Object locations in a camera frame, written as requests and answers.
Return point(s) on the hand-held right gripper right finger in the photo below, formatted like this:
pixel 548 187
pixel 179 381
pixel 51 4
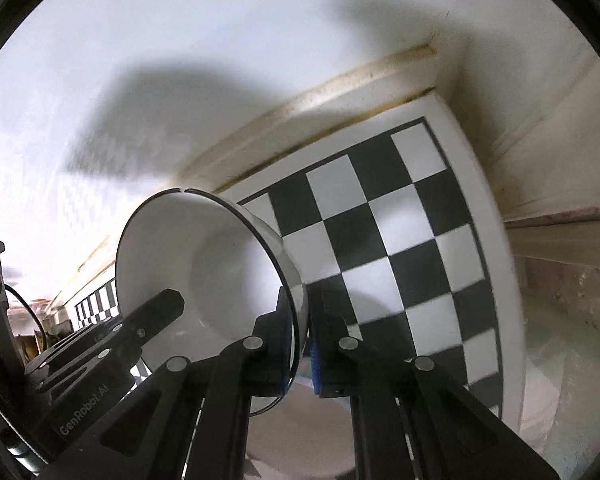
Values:
pixel 317 360

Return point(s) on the plain white bowl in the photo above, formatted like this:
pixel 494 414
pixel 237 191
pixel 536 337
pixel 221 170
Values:
pixel 180 260

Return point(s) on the black and white checkered cloth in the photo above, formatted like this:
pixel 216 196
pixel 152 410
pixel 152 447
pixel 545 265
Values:
pixel 405 240

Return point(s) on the glass sliding door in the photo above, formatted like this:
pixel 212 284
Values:
pixel 570 310

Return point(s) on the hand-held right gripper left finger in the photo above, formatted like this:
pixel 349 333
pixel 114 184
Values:
pixel 267 355

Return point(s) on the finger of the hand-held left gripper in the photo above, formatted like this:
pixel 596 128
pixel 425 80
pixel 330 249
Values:
pixel 82 335
pixel 150 315

